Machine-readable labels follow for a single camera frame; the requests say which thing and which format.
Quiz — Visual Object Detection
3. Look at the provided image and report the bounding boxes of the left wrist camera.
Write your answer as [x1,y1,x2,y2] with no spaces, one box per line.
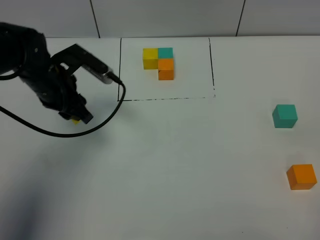
[51,44,114,85]

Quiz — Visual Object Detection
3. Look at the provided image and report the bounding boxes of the teal template cube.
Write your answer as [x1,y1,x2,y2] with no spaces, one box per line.
[158,47,174,59]

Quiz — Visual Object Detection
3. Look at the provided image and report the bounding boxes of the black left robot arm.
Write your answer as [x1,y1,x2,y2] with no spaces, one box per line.
[0,22,93,124]

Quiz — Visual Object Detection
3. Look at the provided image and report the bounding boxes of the loose orange cube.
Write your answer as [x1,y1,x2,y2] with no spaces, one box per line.
[286,164,318,190]

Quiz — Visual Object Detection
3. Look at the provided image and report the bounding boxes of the black left camera cable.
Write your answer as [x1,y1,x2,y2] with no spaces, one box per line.
[0,71,126,138]

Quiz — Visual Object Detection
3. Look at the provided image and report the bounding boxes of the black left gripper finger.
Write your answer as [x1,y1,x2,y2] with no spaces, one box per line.
[74,104,93,124]
[58,109,74,120]

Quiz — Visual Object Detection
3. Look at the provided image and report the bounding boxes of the orange template cube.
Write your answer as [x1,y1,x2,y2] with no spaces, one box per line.
[158,58,175,81]

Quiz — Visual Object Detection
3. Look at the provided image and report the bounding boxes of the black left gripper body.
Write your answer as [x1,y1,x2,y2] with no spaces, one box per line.
[19,61,87,113]

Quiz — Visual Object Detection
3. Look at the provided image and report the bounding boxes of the yellow template cube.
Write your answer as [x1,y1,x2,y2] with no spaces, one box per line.
[142,48,159,70]

